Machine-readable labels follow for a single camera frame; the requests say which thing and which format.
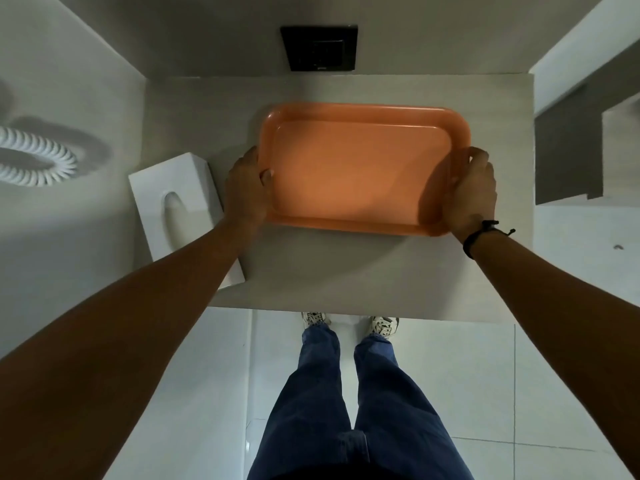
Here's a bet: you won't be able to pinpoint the person's left hand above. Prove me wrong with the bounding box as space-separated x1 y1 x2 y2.
223 146 274 229

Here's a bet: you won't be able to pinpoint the person's right hand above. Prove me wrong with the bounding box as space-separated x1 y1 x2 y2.
442 147 498 244

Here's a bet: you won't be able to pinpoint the orange plastic tray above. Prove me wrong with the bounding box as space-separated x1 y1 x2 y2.
258 103 472 237

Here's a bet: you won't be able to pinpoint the person's left forearm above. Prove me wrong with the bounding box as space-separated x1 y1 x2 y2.
0 219 257 480

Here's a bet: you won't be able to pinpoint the person's right forearm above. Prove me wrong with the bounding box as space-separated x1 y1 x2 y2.
470 231 640 478

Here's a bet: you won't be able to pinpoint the white tissue box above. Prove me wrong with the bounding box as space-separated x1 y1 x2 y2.
128 153 246 290

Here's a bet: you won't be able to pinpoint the grey cabinet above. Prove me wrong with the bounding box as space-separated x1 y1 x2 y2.
529 0 640 206

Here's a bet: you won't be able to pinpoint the white right sneaker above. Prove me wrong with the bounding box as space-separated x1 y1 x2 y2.
369 316 400 340

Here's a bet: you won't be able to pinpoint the blue jeans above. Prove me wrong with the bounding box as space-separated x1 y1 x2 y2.
247 323 475 480

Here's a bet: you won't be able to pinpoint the black wrist bracelet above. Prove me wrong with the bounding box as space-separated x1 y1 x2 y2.
462 220 516 260

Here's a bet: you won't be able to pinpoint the black wall socket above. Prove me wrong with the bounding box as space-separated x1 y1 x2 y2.
280 25 359 72

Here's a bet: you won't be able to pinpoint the white coiled cord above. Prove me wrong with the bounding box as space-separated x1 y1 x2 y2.
0 126 79 188

